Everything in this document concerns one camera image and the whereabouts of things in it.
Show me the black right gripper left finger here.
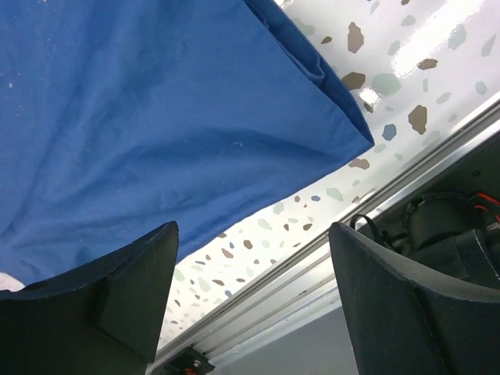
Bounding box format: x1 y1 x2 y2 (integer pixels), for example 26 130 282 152
1 222 179 374

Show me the aluminium mounting rail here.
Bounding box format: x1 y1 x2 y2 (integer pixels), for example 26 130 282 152
146 95 499 374

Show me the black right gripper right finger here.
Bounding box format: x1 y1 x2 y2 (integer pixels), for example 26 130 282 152
329 223 499 374

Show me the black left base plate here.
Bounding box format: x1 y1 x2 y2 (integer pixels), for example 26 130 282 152
162 347 216 375

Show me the blue surgical drape cloth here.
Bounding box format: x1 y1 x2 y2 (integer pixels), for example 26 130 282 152
1 1 373 284

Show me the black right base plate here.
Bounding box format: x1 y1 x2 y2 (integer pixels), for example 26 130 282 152
349 139 499 257

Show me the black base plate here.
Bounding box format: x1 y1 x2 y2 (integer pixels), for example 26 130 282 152
349 139 499 257
162 347 216 375

